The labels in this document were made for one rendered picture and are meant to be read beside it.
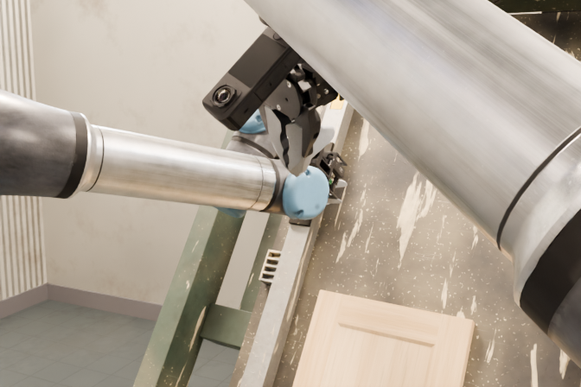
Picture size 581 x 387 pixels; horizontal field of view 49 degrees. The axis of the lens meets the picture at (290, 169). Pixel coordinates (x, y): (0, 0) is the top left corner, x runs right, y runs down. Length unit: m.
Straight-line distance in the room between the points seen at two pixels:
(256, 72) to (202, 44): 3.37
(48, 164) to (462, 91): 0.51
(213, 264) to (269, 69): 0.93
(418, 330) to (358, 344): 0.12
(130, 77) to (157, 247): 1.14
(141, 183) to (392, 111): 0.50
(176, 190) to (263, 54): 0.22
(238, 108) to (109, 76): 3.83
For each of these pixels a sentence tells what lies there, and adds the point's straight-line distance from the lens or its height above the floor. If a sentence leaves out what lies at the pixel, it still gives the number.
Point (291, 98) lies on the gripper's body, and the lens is 0.65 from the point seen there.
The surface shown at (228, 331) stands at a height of 1.10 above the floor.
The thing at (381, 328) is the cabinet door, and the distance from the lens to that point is 1.25.
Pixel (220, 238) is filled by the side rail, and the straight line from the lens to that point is 1.50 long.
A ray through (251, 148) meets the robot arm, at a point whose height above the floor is 1.55.
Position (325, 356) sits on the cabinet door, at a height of 1.13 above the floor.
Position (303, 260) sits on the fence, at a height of 1.28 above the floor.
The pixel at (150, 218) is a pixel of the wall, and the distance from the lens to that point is 4.35.
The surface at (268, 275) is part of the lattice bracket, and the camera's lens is 1.38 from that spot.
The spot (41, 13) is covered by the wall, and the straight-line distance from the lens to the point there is 4.84.
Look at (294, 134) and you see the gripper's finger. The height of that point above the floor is 1.60.
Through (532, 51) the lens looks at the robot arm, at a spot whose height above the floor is 1.68.
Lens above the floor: 1.67
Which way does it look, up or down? 9 degrees down
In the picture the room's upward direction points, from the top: straight up
